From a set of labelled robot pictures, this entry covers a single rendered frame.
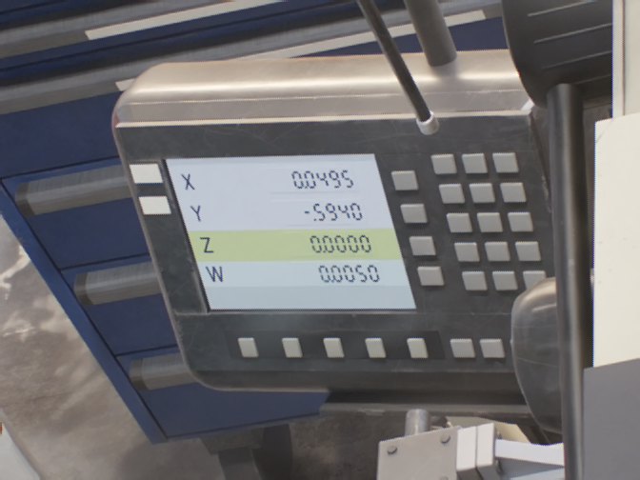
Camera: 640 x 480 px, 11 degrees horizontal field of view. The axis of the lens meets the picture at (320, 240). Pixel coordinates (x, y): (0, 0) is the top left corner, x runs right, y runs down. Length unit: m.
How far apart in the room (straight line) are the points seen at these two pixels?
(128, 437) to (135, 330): 0.42
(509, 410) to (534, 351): 0.86
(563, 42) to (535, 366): 0.14
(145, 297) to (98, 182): 0.19
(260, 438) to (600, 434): 2.61
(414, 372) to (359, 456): 1.53
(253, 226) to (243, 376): 0.13
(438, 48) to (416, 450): 0.35
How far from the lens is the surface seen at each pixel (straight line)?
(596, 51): 1.41
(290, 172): 2.26
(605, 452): 1.16
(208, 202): 2.31
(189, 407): 3.68
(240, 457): 3.77
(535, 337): 1.45
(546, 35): 1.42
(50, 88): 3.31
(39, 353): 4.15
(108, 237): 3.49
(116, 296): 3.52
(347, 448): 3.86
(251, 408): 3.67
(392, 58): 1.58
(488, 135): 2.18
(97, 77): 3.29
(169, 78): 2.32
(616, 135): 1.27
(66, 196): 3.42
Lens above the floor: 2.74
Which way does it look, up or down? 42 degrees down
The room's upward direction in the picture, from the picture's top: 30 degrees counter-clockwise
